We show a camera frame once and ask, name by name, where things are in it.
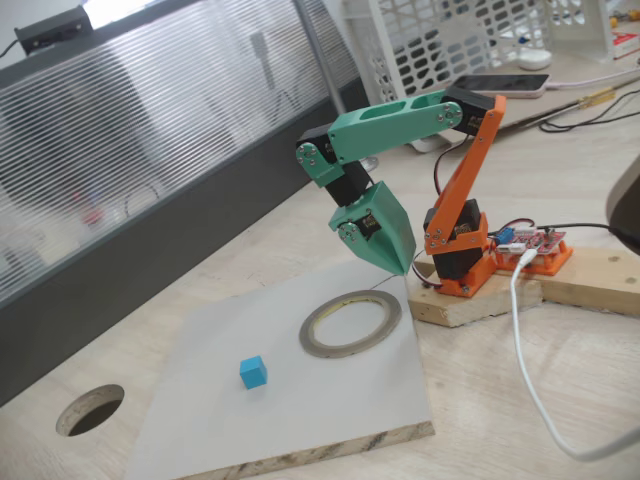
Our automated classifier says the blue cube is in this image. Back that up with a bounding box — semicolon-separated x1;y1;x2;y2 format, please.
238;355;269;390

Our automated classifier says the wooden base block with holes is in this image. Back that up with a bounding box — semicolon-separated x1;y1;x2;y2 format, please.
407;254;545;329

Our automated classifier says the red controller board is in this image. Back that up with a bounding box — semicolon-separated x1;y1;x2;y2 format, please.
492;225;569;259

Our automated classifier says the smartphone with pink case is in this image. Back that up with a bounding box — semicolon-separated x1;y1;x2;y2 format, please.
449;73;551;100

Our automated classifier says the white plastic lattice crate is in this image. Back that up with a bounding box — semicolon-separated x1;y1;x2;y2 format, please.
342;0;619;154

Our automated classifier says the long wooden base plank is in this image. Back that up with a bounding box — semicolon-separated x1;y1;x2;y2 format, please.
537;244;640;317

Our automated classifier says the frosted glass desk partition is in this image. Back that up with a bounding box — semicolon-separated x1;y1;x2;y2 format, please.
0;0;384;409

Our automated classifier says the white earbuds case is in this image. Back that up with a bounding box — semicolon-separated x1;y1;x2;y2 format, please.
517;48;553;71

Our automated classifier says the white particle board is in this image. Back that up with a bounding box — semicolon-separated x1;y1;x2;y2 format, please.
122;272;435;480

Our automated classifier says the red and white book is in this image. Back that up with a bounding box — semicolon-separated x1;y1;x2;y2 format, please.
612;29;640;62

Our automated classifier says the black box device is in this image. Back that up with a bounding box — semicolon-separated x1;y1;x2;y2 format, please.
13;4;92;55

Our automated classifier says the red white black servo cable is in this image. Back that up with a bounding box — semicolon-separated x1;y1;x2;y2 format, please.
412;137;474;292

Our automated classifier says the grey tape ring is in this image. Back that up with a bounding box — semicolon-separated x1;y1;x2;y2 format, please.
298;289;403;359

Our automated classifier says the white USB cable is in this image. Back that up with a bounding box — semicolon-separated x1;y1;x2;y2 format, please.
509;248;640;462

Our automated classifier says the black power cable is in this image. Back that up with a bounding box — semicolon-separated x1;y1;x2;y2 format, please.
539;221;640;237

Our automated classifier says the thin black cable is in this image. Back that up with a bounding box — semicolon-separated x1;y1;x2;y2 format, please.
537;74;640;134

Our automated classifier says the yellow handled tool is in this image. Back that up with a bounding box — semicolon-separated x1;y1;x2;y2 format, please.
577;87;618;109

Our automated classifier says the pink phone cable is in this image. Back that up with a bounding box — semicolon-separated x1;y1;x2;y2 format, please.
544;67;640;92

